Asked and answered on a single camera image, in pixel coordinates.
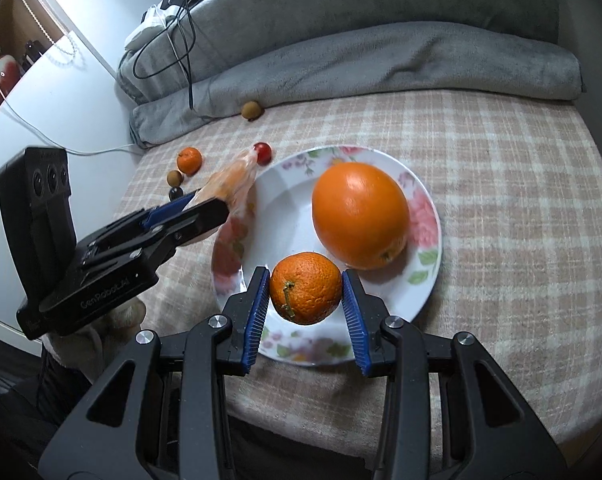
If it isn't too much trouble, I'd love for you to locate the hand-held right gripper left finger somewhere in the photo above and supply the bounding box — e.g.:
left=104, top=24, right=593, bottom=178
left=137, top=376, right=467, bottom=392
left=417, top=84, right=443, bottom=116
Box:
left=40, top=266, right=272, bottom=480

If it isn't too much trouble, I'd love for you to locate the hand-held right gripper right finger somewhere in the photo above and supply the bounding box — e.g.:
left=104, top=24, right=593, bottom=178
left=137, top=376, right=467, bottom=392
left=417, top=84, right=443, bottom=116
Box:
left=341, top=269, right=569, bottom=480

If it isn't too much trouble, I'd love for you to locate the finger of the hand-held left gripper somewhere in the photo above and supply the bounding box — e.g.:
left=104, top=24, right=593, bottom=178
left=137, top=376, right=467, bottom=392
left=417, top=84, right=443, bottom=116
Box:
left=76, top=197, right=230, bottom=272
left=112, top=188, right=203, bottom=234

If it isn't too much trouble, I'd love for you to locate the small smooth tangerine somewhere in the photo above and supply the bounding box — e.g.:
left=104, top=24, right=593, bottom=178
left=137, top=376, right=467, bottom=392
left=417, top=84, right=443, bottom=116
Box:
left=176, top=147, right=203, bottom=175

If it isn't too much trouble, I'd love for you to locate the bumpy mandarin with stem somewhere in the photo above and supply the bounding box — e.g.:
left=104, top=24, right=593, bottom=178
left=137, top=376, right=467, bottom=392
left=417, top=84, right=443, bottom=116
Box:
left=269, top=252, right=343, bottom=326

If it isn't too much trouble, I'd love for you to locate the peeled pomelo segment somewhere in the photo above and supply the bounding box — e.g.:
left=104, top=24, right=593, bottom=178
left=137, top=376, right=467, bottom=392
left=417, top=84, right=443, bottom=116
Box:
left=196, top=152, right=260, bottom=222

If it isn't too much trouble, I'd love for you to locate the white floral plate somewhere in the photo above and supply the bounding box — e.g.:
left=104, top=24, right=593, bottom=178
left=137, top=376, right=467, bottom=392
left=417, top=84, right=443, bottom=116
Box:
left=211, top=145, right=443, bottom=367

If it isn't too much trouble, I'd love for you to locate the person's left forearm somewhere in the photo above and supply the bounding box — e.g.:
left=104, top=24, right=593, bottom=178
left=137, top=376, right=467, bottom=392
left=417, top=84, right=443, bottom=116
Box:
left=43, top=327, right=112, bottom=381

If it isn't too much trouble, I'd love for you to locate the person's left hand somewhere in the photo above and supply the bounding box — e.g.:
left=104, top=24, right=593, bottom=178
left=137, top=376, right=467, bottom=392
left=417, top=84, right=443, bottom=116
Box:
left=106, top=299, right=148, bottom=343

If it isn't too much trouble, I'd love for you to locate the large orange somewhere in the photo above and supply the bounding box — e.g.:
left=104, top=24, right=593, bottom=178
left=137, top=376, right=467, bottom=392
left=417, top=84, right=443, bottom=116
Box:
left=311, top=162, right=411, bottom=271

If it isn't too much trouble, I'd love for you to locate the white power strip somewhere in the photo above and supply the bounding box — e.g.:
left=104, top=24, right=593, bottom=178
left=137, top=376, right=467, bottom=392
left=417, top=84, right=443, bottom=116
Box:
left=126, top=5, right=182, bottom=52

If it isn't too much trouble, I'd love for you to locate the rolled grey fleece blanket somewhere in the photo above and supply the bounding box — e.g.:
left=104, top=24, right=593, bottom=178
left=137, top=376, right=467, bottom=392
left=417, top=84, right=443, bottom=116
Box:
left=129, top=22, right=584, bottom=149

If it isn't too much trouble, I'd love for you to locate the folded grey fleece blanket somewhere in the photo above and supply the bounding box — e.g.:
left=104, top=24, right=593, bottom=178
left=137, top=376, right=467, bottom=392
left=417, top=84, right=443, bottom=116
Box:
left=117, top=0, right=562, bottom=106

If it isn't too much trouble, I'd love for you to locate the thin white cable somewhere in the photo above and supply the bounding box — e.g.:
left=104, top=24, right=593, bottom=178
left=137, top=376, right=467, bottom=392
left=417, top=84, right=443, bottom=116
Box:
left=0, top=60, right=142, bottom=157

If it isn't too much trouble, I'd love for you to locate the black power cable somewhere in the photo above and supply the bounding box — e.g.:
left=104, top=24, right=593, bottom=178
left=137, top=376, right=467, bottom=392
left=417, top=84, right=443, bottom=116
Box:
left=133, top=0, right=208, bottom=117

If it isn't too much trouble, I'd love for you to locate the white bead string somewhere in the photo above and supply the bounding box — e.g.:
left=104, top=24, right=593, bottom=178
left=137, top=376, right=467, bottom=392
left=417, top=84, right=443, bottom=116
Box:
left=26, top=0, right=78, bottom=67

